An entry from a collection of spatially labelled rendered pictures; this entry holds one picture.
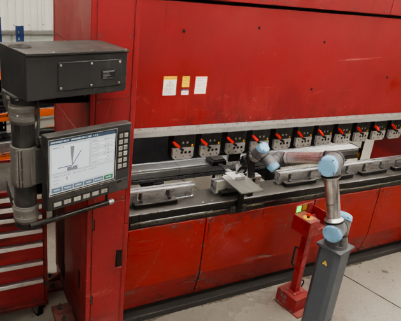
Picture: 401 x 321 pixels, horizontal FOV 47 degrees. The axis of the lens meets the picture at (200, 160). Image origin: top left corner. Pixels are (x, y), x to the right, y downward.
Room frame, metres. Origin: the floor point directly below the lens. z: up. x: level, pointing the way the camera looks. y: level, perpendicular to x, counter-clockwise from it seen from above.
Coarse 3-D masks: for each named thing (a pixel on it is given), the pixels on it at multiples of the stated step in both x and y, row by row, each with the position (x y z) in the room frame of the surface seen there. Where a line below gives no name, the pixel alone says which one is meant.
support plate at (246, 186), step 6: (240, 174) 3.05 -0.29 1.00; (228, 180) 2.92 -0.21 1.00; (240, 180) 2.94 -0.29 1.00; (246, 180) 2.95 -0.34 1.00; (234, 186) 2.84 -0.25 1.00; (240, 186) 2.85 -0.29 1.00; (246, 186) 2.86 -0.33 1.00; (252, 186) 2.87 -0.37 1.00; (258, 186) 2.88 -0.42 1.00; (240, 192) 2.76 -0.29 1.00; (246, 192) 2.77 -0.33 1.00; (252, 192) 2.79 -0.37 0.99
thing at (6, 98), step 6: (6, 96) 1.99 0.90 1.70; (78, 96) 2.32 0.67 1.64; (84, 96) 2.28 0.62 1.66; (6, 102) 1.99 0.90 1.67; (42, 102) 2.17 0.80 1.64; (48, 102) 2.18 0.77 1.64; (54, 102) 2.19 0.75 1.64; (60, 102) 2.21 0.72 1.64; (66, 102) 2.22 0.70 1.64; (72, 102) 2.23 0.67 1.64; (78, 102) 2.25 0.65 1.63; (84, 102) 2.27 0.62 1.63; (6, 108) 2.00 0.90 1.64
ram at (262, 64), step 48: (144, 0) 2.62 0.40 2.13; (144, 48) 2.62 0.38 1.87; (192, 48) 2.78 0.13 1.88; (240, 48) 2.95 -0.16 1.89; (288, 48) 3.14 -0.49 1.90; (336, 48) 3.36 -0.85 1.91; (384, 48) 3.60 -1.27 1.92; (144, 96) 2.63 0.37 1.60; (192, 96) 2.79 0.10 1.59; (240, 96) 2.97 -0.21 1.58; (288, 96) 3.18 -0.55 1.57; (336, 96) 3.41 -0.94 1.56; (384, 96) 3.68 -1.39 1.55
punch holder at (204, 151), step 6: (216, 132) 2.90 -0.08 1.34; (198, 138) 2.88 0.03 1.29; (204, 138) 2.85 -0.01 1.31; (210, 138) 2.88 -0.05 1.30; (216, 138) 2.90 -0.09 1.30; (198, 144) 2.88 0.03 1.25; (210, 144) 2.88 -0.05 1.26; (216, 144) 2.90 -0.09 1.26; (198, 150) 2.87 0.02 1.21; (204, 150) 2.86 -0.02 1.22; (210, 150) 2.88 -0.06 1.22; (216, 150) 2.90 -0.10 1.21; (204, 156) 2.86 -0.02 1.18; (210, 156) 2.88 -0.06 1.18
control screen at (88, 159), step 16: (64, 144) 1.87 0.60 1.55; (80, 144) 1.93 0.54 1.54; (96, 144) 1.99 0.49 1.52; (112, 144) 2.06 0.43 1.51; (64, 160) 1.87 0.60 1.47; (80, 160) 1.93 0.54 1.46; (96, 160) 2.00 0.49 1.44; (112, 160) 2.06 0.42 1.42; (80, 176) 1.93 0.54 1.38; (96, 176) 2.00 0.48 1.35; (112, 176) 2.07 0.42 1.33
